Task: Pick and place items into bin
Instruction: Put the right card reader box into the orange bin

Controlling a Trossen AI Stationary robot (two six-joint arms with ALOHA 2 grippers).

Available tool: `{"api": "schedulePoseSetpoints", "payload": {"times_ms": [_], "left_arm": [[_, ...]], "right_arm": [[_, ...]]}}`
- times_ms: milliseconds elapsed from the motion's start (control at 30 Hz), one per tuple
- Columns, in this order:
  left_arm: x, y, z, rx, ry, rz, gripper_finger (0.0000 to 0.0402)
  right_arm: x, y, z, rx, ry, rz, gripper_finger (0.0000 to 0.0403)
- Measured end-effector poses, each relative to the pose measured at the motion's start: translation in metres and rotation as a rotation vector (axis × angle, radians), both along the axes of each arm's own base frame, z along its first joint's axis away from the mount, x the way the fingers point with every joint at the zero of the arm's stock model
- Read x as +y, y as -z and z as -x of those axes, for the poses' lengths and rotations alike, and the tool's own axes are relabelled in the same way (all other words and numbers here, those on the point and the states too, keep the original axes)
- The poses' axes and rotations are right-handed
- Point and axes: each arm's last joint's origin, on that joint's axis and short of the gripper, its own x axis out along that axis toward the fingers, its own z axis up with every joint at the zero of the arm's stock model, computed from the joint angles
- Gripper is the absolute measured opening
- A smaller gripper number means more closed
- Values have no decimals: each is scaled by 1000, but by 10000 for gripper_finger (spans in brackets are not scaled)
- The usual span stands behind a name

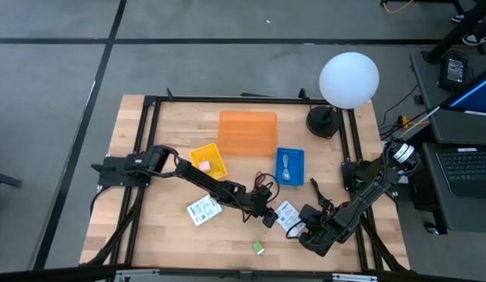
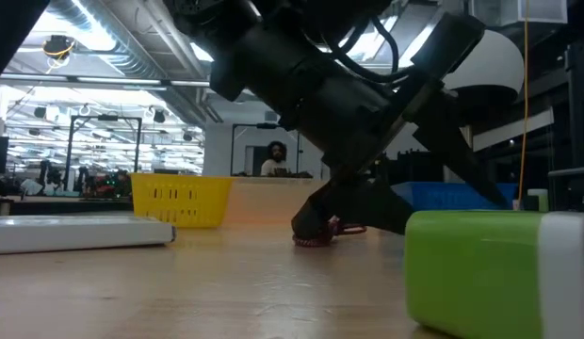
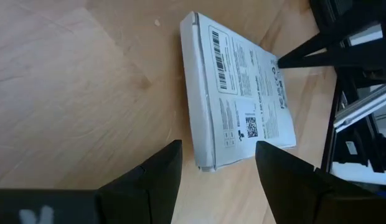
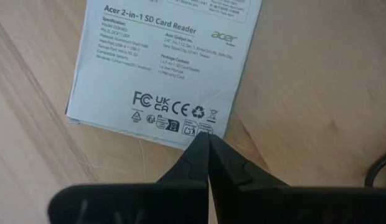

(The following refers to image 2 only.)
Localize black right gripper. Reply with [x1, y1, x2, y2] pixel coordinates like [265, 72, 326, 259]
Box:
[278, 12, 510, 237]

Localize pink braided cable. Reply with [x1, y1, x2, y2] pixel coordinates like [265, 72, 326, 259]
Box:
[291, 216, 368, 249]

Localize green white USB charger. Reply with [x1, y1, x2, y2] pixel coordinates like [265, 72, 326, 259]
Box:
[403, 209, 584, 339]

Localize white labelled box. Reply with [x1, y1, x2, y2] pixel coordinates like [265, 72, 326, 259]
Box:
[0, 215, 177, 256]

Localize black background cabinets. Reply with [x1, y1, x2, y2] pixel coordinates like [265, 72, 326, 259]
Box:
[385, 150, 445, 185]

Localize blue plastic basket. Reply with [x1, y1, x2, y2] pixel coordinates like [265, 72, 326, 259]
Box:
[390, 182, 519, 212]

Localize person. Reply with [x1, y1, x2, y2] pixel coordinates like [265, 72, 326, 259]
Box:
[259, 139, 289, 178]

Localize white green container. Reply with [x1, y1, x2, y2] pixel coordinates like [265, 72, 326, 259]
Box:
[527, 187, 550, 213]

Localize yellow plastic basket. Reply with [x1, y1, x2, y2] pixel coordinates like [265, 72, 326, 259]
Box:
[130, 172, 234, 230]

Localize long ceiling light strip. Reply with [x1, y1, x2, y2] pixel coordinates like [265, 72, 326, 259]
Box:
[0, 73, 213, 93]

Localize dark background table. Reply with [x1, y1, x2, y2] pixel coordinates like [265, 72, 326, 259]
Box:
[0, 195, 133, 217]

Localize black background rig frame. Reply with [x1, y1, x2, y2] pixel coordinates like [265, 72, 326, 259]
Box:
[230, 122, 302, 178]
[65, 114, 143, 189]

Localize black aluminium table frame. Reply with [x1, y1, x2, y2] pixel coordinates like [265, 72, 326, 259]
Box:
[548, 41, 584, 213]

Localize yellow ceiling cable reel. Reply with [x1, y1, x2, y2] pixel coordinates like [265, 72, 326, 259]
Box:
[41, 34, 76, 62]

